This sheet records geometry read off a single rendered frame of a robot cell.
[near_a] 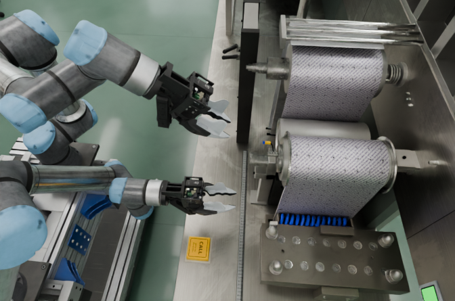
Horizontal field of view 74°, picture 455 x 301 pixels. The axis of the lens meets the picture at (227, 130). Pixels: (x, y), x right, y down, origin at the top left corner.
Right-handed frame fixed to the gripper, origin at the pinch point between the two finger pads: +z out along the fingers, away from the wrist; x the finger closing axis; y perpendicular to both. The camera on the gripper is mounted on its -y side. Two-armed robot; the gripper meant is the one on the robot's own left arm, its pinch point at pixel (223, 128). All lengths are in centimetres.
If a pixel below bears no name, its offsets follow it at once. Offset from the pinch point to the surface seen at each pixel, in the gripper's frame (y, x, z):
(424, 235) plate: 19, -17, 47
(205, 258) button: -37.6, -18.7, 25.3
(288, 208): -11.2, -6.0, 35.1
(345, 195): 6.5, -6.0, 37.8
